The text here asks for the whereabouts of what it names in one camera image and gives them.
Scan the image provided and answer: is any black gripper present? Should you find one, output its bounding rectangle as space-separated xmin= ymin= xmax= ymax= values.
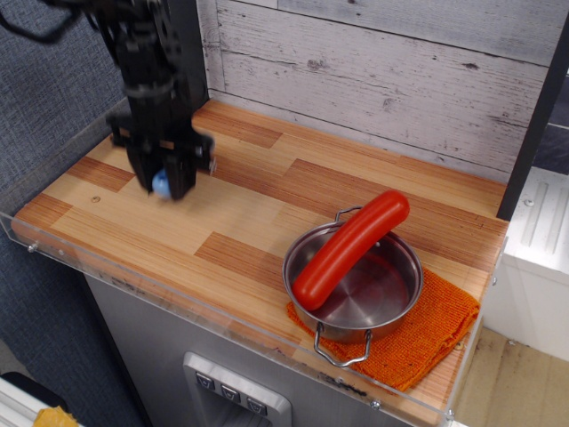
xmin=108 ymin=91 xmax=215 ymax=200

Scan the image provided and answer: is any blue and grey toy spoon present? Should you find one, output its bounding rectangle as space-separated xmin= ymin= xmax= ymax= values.
xmin=151 ymin=169 xmax=172 ymax=199

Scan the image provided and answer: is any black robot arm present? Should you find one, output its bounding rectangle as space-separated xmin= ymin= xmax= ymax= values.
xmin=51 ymin=1 xmax=214 ymax=200

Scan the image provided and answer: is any silver toy fridge cabinet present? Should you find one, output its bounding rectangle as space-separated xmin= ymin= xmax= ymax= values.
xmin=87 ymin=278 xmax=401 ymax=426

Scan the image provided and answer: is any red toy sausage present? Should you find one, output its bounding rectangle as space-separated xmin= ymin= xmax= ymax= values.
xmin=293 ymin=189 xmax=410 ymax=311

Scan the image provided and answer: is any grey dispenser button panel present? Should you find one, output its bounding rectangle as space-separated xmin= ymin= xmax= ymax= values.
xmin=183 ymin=351 xmax=293 ymax=426

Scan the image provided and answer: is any orange knitted cloth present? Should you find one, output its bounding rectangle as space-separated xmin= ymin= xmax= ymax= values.
xmin=285 ymin=265 xmax=481 ymax=393

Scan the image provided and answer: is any white toy sink unit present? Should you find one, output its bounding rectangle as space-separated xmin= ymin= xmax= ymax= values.
xmin=482 ymin=167 xmax=568 ymax=360

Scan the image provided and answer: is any clear acrylic guard rail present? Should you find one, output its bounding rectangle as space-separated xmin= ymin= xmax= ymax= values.
xmin=0 ymin=66 xmax=510 ymax=427

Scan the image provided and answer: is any black braided cable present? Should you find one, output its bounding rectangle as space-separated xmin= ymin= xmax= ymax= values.
xmin=0 ymin=0 xmax=81 ymax=45

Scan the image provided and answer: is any steel pot with handles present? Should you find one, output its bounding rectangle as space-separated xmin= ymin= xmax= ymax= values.
xmin=291 ymin=231 xmax=423 ymax=368

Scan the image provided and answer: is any black right vertical post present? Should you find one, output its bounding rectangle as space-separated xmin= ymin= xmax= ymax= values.
xmin=496 ymin=16 xmax=568 ymax=221

